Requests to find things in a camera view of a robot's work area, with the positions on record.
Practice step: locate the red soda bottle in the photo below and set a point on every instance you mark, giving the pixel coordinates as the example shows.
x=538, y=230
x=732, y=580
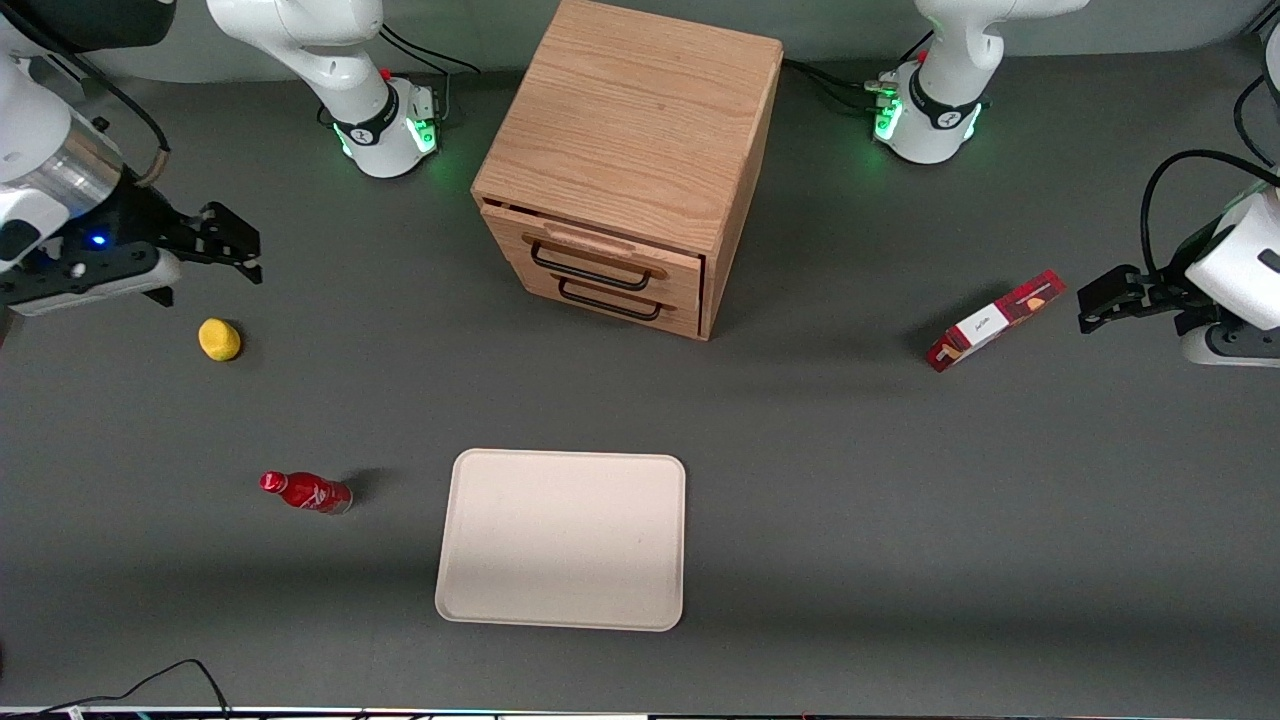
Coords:
x=310, y=492

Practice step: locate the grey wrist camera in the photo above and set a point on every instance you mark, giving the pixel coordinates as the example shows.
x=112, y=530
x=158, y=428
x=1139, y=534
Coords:
x=1235, y=345
x=95, y=288

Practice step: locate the yellow lemon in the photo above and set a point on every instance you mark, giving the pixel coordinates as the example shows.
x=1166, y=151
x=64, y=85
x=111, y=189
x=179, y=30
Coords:
x=219, y=340

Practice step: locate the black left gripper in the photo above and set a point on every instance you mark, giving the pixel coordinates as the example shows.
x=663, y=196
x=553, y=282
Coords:
x=1163, y=292

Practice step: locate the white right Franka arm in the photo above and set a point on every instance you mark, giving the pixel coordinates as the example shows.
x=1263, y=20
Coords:
x=330, y=70

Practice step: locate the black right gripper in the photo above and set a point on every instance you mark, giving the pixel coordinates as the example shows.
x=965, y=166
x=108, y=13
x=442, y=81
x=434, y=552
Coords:
x=137, y=220

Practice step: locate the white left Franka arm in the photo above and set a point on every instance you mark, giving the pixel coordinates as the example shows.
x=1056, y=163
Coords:
x=940, y=100

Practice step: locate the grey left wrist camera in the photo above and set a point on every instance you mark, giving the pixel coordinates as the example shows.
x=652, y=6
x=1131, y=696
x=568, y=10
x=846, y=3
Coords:
x=1235, y=345

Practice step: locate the red and white carton box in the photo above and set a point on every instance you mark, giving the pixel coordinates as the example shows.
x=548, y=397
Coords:
x=990, y=322

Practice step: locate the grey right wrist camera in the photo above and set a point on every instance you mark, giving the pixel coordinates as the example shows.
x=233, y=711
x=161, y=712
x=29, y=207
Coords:
x=95, y=288

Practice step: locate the wooden drawer cabinet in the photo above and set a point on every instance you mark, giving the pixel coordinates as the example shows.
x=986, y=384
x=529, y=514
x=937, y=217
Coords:
x=640, y=110

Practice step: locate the beige rectangular tray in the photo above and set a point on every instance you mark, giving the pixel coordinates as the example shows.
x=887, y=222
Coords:
x=565, y=545

